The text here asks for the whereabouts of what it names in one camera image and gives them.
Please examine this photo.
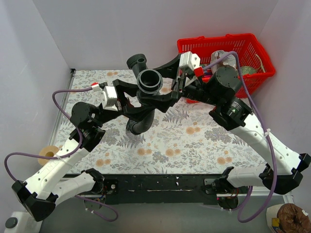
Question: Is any black corrugated hose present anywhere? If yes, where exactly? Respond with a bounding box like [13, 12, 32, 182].
[125, 106, 156, 135]

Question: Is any grey tee pipe fitting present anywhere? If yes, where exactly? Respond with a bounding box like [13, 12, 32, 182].
[126, 53, 163, 97]

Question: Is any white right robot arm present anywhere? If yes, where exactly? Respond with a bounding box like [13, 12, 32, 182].
[137, 51, 311, 194]

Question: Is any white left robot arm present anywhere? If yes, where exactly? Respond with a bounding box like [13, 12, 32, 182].
[12, 80, 162, 222]

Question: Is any floral table mat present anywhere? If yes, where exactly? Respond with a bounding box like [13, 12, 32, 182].
[56, 67, 272, 175]

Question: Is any crumpled grey paper bag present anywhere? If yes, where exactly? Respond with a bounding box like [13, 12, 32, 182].
[210, 50, 237, 74]

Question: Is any green netted melon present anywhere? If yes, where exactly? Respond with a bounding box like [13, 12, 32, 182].
[241, 54, 266, 76]

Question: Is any red plastic basket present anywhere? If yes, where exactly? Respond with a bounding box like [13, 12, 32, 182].
[177, 33, 276, 95]

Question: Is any beige tape roll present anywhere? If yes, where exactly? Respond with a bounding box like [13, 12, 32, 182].
[38, 145, 59, 166]

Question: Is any white grey button device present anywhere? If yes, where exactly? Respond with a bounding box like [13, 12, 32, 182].
[4, 212, 42, 233]

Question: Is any brown item in white cup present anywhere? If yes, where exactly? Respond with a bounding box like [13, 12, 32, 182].
[266, 203, 311, 233]

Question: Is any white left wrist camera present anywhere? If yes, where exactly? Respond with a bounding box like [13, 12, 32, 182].
[91, 82, 121, 112]

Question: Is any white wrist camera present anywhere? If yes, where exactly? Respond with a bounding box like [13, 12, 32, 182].
[91, 82, 121, 112]
[178, 51, 204, 82]

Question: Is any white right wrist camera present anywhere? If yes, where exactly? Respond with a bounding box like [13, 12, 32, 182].
[178, 51, 204, 82]

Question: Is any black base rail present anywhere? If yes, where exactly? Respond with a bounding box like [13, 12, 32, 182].
[104, 174, 221, 205]

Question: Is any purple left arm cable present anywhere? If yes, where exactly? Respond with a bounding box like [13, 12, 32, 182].
[4, 87, 119, 222]

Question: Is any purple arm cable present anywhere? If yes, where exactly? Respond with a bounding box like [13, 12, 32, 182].
[4, 87, 119, 222]
[203, 51, 278, 223]

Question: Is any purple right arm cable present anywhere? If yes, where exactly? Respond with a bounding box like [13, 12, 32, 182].
[203, 51, 278, 223]

